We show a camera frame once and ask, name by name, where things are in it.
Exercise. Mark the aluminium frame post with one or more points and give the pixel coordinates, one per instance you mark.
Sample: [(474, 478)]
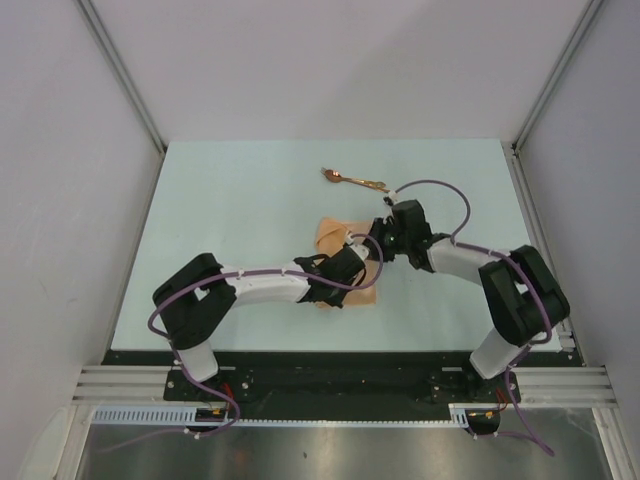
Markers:
[(576, 39), (98, 30)]

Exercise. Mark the peach satin napkin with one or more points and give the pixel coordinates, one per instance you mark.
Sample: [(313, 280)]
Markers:
[(330, 236)]

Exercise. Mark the aluminium frame post left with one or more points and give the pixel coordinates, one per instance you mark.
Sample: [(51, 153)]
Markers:
[(98, 30)]

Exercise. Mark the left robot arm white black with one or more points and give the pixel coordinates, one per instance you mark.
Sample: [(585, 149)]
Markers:
[(194, 301)]

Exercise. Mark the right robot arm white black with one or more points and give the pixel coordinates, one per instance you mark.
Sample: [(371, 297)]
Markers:
[(524, 299)]

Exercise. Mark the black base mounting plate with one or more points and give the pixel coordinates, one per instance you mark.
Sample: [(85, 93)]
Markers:
[(332, 386)]

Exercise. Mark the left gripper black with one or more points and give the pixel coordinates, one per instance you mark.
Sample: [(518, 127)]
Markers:
[(336, 299)]

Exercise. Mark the aluminium frame rail right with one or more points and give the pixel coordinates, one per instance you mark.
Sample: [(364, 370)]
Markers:
[(563, 331)]

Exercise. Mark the aluminium frame post right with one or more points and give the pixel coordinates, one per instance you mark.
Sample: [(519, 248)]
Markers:
[(576, 39)]

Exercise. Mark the copper spoon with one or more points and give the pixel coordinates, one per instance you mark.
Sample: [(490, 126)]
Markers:
[(345, 176)]

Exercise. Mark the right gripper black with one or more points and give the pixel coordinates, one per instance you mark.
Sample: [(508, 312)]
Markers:
[(373, 241)]

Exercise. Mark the aluminium cross rail front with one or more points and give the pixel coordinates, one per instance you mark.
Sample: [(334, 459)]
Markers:
[(571, 387)]

